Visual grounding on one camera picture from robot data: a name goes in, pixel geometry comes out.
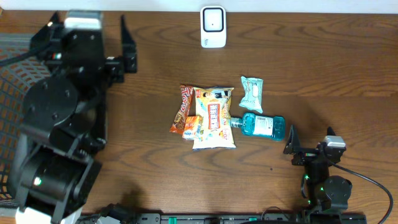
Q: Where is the teal mouthwash bottle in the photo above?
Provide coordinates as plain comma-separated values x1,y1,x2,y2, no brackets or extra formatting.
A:
230,113,285,141

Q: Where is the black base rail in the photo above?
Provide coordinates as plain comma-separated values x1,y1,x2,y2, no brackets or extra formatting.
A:
134,212,368,224

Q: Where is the red orange snack packet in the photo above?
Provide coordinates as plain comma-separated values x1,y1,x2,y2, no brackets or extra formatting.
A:
169,85,194,134

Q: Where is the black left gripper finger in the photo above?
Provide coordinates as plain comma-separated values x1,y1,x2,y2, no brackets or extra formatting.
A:
121,15,137,73
29,12,64,52

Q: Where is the mint green tissue pack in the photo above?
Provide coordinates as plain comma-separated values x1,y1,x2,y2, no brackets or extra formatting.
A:
239,76,264,113

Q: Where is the yellow snack bag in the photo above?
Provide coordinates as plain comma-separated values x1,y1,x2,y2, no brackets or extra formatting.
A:
193,87,236,151

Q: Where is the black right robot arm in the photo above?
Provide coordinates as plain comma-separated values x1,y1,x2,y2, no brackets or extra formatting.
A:
283,126,367,224

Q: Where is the white barcode scanner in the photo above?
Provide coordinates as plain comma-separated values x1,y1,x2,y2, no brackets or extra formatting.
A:
200,6,227,49

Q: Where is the gray plastic shopping basket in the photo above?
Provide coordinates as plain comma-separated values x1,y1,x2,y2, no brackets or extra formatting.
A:
0,32,52,209

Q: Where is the small orange box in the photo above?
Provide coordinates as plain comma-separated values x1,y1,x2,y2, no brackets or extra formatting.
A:
182,116,203,140

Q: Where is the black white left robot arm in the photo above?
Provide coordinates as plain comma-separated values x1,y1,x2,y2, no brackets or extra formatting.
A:
1,11,137,223

